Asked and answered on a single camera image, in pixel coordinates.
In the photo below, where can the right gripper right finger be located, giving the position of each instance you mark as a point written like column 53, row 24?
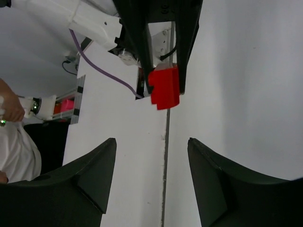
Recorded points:
column 231, row 195

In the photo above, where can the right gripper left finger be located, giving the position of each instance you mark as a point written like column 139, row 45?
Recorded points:
column 74, row 195

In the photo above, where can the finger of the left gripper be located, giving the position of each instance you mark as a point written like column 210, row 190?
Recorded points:
column 135, row 15
column 187, row 14

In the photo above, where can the large red lego brick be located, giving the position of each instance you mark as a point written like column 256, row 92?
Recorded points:
column 165, row 93

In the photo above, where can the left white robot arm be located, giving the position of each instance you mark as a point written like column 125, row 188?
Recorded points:
column 92, row 22

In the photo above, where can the operator hand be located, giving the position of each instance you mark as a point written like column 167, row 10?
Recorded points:
column 13, row 110

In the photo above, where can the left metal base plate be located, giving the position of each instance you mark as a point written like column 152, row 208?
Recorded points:
column 163, row 40

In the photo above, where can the white leader arm handle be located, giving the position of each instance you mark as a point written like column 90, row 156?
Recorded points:
column 42, row 108

